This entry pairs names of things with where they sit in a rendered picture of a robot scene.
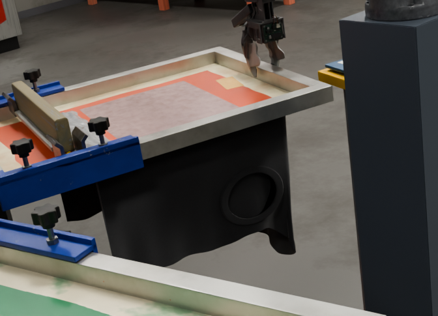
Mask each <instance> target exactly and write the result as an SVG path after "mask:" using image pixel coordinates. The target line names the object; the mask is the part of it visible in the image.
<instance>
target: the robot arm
mask: <svg viewBox="0 0 438 316"><path fill-rule="evenodd" d="M244 1H246V2H252V3H251V4H247V5H246V6H245V7H244V8H243V9H242V10H241V11H240V12H239V13H238V14H237V15H236V16H235V17H234V18H232V19H231V22H232V24H233V27H245V28H244V30H242V38H241V46H242V50H243V54H244V57H245V59H246V62H247V65H248V68H249V69H250V71H251V73H252V75H253V77H255V78H256V77H257V68H256V67H257V66H259V65H260V63H261V59H260V57H259V55H258V54H257V44H256V42H253V41H257V43H258V44H263V43H264V44H265V46H266V48H267V49H268V50H269V57H270V58H271V64H272V65H274V66H278V67H279V64H280V59H285V54H284V52H283V51H282V50H281V49H280V48H279V47H278V41H279V40H281V39H283V38H285V28H284V18H283V17H279V16H276V15H274V11H273V4H272V2H273V1H275V0H244ZM365 14H366V17H367V18H368V19H370V20H375V21H381V22H402V21H409V20H419V19H422V18H429V17H432V16H436V15H438V0H366V2H365ZM282 27H283V29H282ZM283 32H284V33H283ZM252 39H253V40H252Z"/></svg>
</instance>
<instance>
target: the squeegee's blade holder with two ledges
mask: <svg viewBox="0 0 438 316"><path fill-rule="evenodd" d="M15 115H16V116H17V117H18V118H19V119H20V120H21V121H22V122H23V123H24V124H25V125H26V127H28V129H30V131H32V133H34V135H36V136H37V138H39V140H41V142H43V144H45V146H47V148H49V150H51V151H52V152H53V147H52V144H51V142H50V141H49V140H48V139H47V138H46V135H45V134H44V133H43V132H42V131H41V130H40V129H39V128H38V127H37V126H35V125H34V124H33V123H32V122H31V121H30V120H29V119H28V118H27V117H26V116H25V115H24V114H23V113H22V112H21V111H20V110H18V111H15Z"/></svg>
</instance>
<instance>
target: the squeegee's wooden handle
mask: <svg viewBox="0 0 438 316"><path fill-rule="evenodd" d="M12 90H13V93H14V98H15V101H16V106H17V109H18V110H20V111H21V112H22V113H23V114H24V115H25V116H26V117H27V118H28V119H29V120H30V121H31V122H32V123H33V124H34V125H35V126H37V127H38V128H39V129H40V130H41V131H42V132H43V133H44V134H45V135H47V134H48V135H50V136H52V137H54V138H55V139H56V140H57V141H58V142H59V143H60V144H62V146H63V148H64V151H65V152H69V151H73V150H75V148H74V143H73V140H72V134H71V131H70V125H69V122H68V119H67V118H66V117H65V116H64V115H63V114H62V113H60V112H59V111H58V110H56V109H55V108H54V107H53V106H52V105H51V104H49V103H48V102H47V101H45V99H43V98H42V97H41V96H40V95H38V94H37V93H36V92H34V90H32V89H31V88H30V87H29V86H27V85H26V84H25V83H24V82H23V81H17V82H14V83H12Z"/></svg>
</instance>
